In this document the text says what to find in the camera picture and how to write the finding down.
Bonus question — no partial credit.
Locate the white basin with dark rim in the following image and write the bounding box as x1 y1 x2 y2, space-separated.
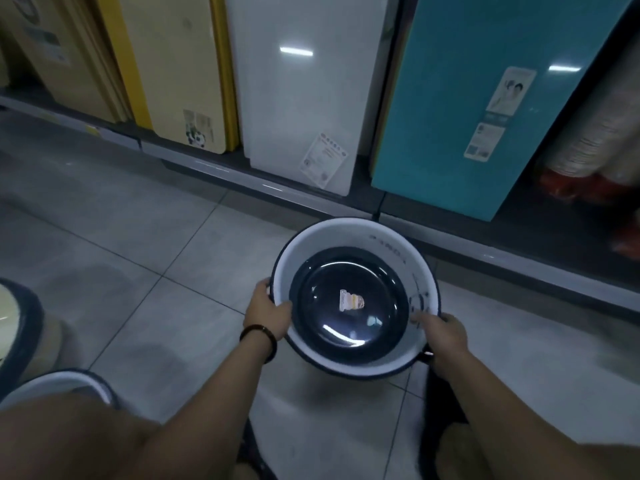
0 369 121 414

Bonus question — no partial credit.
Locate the person's left hand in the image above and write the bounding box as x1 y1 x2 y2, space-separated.
243 278 294 344

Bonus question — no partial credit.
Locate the cream basin with dark rim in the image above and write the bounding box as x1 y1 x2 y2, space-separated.
0 278 47 398

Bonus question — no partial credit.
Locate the yellow board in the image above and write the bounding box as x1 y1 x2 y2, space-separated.
94 0 242 148

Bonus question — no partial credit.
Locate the dark bead bracelet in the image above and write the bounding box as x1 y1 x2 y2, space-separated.
239 324 278 364

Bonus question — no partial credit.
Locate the grey metal shelf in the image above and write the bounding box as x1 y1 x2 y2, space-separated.
0 87 640 315

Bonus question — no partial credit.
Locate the white enamel basin dark rim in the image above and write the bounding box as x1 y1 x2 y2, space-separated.
268 217 442 381

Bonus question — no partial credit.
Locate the person's right forearm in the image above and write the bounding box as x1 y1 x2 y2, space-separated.
434 356 640 480

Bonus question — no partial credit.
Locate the tan wooden board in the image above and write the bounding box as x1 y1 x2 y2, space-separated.
0 0 132 124

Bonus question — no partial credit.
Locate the red plastic container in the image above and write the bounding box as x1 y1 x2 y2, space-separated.
537 166 640 206

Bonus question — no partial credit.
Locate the person's left leg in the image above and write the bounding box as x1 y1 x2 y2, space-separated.
0 386 163 480

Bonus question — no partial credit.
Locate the black sandal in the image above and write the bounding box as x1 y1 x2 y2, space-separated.
236 419 278 480
419 366 468 480

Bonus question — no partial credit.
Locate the dark glossy plate with sticker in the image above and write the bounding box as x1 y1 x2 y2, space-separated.
289 246 412 352

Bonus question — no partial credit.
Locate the person's left forearm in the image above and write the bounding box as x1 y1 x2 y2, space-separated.
107 331 277 480

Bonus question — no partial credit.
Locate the person's right hand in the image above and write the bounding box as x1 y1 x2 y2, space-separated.
411 313 470 381

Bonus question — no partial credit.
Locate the cream board with label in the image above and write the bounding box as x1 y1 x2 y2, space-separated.
116 0 237 155

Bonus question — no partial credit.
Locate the teal board with labels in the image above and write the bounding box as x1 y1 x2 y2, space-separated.
370 0 637 223

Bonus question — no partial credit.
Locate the white board with label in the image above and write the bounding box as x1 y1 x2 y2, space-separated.
224 0 402 198

